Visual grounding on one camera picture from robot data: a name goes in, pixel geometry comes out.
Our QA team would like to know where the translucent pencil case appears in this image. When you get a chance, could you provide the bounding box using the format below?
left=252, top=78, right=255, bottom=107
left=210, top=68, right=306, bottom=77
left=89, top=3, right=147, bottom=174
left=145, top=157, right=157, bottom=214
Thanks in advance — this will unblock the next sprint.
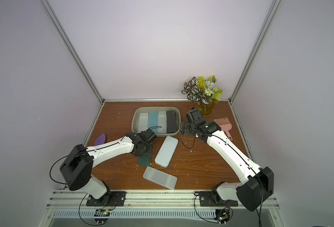
left=137, top=113, right=149, bottom=133
left=143, top=166, right=177, bottom=190
left=157, top=111, right=167, bottom=134

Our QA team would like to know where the dark green pencil case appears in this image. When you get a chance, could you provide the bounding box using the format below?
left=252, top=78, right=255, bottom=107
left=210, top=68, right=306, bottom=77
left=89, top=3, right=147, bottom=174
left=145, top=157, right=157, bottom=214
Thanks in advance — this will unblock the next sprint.
left=138, top=156, right=151, bottom=166

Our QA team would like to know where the white light-blue pencil case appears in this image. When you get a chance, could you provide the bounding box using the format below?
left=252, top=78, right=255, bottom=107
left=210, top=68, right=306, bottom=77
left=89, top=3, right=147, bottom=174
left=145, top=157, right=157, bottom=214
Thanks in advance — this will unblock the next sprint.
left=155, top=136, right=178, bottom=168

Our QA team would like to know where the teal silicone pencil case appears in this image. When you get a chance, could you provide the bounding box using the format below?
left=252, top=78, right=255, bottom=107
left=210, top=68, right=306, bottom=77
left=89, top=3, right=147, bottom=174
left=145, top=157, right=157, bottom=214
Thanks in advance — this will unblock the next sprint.
left=148, top=112, right=158, bottom=133

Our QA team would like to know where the black pencil case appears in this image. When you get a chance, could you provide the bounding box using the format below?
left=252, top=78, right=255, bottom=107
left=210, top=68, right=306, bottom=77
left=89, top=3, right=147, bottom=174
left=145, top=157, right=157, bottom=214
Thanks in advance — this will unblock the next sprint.
left=166, top=110, right=178, bottom=133

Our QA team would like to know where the translucent pencil case front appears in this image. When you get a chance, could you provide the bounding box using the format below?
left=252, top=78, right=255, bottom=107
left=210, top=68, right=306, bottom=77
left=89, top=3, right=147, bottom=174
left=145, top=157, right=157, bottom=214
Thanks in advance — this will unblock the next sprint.
left=143, top=166, right=177, bottom=190

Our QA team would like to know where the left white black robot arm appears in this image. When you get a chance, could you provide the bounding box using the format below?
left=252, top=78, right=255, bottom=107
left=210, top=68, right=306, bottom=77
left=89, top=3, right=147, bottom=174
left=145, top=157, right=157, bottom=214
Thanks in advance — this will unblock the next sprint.
left=59, top=129, right=157, bottom=205

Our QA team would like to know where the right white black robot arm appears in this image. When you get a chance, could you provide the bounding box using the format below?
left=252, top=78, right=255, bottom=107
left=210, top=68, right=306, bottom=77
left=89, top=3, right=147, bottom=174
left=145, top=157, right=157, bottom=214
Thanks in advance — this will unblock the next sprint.
left=181, top=107, right=274, bottom=211

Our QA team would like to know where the grey-green plastic storage box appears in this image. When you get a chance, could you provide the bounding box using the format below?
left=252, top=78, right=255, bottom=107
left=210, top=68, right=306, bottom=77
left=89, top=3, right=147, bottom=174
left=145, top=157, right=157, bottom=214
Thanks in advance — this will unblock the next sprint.
left=131, top=107, right=181, bottom=137

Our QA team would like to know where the pink comb brush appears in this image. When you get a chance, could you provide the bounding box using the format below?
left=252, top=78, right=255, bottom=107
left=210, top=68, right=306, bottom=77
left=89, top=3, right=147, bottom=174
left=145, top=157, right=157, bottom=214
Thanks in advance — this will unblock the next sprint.
left=213, top=117, right=233, bottom=141

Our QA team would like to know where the artificial plant in vase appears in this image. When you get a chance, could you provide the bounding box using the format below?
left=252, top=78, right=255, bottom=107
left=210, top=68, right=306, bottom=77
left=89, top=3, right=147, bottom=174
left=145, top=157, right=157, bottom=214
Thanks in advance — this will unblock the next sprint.
left=181, top=75, right=223, bottom=115

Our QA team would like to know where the purple pink spatula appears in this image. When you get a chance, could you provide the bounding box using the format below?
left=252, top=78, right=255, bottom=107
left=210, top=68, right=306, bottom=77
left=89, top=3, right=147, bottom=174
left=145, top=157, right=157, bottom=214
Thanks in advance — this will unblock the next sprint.
left=94, top=133, right=106, bottom=146

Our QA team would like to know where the left circuit board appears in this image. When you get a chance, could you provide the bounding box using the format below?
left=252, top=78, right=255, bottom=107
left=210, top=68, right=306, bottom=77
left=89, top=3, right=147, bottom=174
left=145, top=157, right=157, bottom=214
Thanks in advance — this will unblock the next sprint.
left=94, top=209, right=111, bottom=225

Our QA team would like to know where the circuit board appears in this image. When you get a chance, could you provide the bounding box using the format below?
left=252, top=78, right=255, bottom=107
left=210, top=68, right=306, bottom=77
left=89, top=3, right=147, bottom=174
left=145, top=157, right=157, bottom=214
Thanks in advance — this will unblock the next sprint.
left=214, top=208, right=233, bottom=225
left=94, top=209, right=111, bottom=225

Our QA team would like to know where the right circuit board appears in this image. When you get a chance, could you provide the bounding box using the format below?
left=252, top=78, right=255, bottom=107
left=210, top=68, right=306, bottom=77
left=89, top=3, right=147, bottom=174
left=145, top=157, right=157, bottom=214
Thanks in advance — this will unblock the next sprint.
left=214, top=208, right=233, bottom=225

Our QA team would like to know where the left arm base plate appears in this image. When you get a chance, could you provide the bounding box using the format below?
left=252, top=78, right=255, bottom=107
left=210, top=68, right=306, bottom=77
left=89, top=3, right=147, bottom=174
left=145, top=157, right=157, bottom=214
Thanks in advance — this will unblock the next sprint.
left=86, top=191, right=127, bottom=207

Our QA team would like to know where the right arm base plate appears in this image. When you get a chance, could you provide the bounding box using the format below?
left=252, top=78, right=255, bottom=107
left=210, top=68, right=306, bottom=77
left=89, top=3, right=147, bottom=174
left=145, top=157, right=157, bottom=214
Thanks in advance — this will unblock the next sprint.
left=194, top=191, right=239, bottom=207

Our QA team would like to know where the aluminium front rail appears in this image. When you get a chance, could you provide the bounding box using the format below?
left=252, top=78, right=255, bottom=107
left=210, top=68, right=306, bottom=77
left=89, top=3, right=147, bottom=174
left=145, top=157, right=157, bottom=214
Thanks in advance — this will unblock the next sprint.
left=45, top=189, right=281, bottom=210

